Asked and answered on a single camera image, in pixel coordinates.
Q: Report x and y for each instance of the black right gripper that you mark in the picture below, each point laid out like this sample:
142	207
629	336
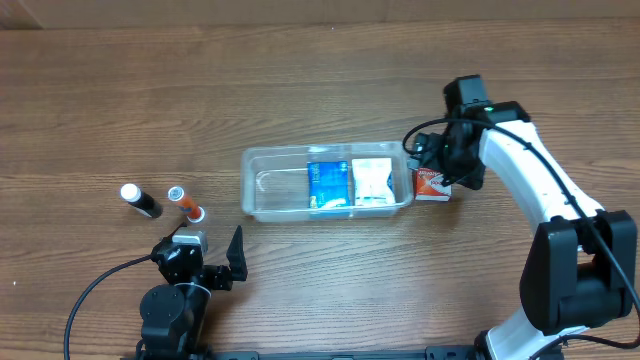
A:
451	163

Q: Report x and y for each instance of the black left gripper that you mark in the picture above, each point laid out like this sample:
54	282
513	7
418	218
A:
211	275

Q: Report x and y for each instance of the red Panadol box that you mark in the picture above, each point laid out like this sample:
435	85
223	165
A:
428	186

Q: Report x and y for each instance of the orange vitamin tube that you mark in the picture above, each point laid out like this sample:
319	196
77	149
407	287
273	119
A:
193	212

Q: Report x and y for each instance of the white medicine box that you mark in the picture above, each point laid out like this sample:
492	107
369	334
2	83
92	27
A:
373	182

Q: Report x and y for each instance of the blue VapoDrops box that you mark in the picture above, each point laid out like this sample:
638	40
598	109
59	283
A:
328	184

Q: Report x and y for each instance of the dark bottle white cap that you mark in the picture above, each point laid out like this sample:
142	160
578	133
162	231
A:
141	201

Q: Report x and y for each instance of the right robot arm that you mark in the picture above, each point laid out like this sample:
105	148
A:
579	273

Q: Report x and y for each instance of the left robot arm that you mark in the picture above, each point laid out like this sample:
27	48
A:
173	314

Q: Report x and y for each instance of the clear plastic container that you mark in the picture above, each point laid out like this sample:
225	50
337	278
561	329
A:
275	185

